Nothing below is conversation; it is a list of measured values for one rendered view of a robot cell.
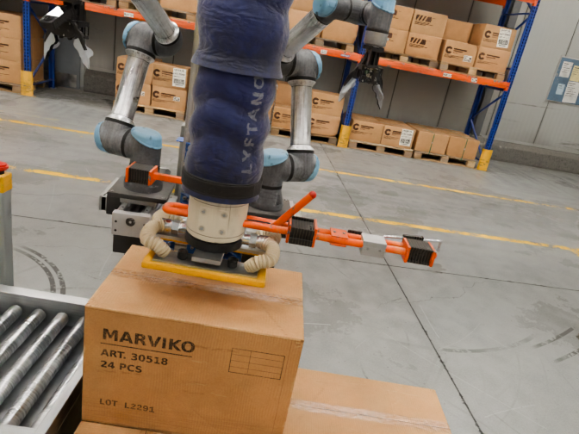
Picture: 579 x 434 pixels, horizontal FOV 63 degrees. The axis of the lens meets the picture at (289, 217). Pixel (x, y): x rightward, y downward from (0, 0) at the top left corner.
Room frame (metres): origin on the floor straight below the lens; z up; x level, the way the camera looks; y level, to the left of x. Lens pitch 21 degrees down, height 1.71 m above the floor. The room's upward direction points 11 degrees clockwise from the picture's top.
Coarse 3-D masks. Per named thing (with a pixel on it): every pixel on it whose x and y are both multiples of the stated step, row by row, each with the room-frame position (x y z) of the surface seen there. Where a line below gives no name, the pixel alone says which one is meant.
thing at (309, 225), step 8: (296, 216) 1.34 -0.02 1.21; (288, 224) 1.30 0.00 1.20; (296, 224) 1.30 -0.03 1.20; (304, 224) 1.31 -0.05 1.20; (312, 224) 1.32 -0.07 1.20; (288, 232) 1.26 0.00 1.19; (296, 232) 1.25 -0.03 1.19; (304, 232) 1.25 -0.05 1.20; (312, 232) 1.25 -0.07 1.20; (288, 240) 1.26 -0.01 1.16; (296, 240) 1.25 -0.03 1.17; (304, 240) 1.25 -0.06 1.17; (312, 240) 1.26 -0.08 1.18
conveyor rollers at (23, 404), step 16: (0, 320) 1.44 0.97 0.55; (32, 320) 1.47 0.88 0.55; (64, 320) 1.52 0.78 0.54; (80, 320) 1.53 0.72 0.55; (16, 336) 1.37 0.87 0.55; (48, 336) 1.41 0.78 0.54; (80, 336) 1.46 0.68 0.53; (0, 352) 1.28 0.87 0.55; (32, 352) 1.31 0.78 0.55; (64, 352) 1.34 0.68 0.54; (16, 368) 1.22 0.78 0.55; (48, 368) 1.25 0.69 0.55; (0, 384) 1.14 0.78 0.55; (16, 384) 1.19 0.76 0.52; (32, 384) 1.17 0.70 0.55; (64, 384) 1.19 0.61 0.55; (0, 400) 1.10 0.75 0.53; (16, 400) 1.10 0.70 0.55; (32, 400) 1.12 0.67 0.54; (16, 416) 1.04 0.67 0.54
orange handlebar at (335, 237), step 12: (168, 180) 1.52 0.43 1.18; (180, 180) 1.53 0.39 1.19; (168, 204) 1.28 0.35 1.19; (180, 204) 1.30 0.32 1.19; (252, 216) 1.31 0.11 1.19; (252, 228) 1.26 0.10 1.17; (264, 228) 1.26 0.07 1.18; (276, 228) 1.27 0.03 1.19; (336, 228) 1.33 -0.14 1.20; (324, 240) 1.27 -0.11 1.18; (336, 240) 1.27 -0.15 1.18; (348, 240) 1.28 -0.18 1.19; (360, 240) 1.29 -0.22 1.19; (396, 252) 1.28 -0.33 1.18
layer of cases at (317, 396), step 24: (312, 384) 1.42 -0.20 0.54; (336, 384) 1.45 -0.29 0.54; (360, 384) 1.48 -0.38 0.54; (384, 384) 1.50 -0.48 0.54; (312, 408) 1.30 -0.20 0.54; (336, 408) 1.32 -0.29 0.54; (360, 408) 1.35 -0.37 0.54; (384, 408) 1.37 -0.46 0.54; (408, 408) 1.39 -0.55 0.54; (432, 408) 1.42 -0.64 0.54; (96, 432) 1.04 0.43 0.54; (120, 432) 1.06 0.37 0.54; (144, 432) 1.07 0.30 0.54; (168, 432) 1.09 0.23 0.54; (288, 432) 1.18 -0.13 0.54; (312, 432) 1.20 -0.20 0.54; (336, 432) 1.22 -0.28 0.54; (360, 432) 1.24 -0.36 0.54; (384, 432) 1.26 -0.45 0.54; (408, 432) 1.28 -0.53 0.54; (432, 432) 1.30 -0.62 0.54
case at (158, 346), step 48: (144, 288) 1.21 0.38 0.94; (192, 288) 1.26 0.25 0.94; (240, 288) 1.31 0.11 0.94; (288, 288) 1.37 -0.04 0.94; (96, 336) 1.08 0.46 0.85; (144, 336) 1.08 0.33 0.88; (192, 336) 1.09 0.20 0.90; (240, 336) 1.10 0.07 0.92; (288, 336) 1.11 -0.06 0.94; (96, 384) 1.08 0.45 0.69; (144, 384) 1.08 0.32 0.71; (192, 384) 1.09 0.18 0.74; (240, 384) 1.10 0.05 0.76; (288, 384) 1.11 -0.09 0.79; (192, 432) 1.09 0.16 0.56; (240, 432) 1.10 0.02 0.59
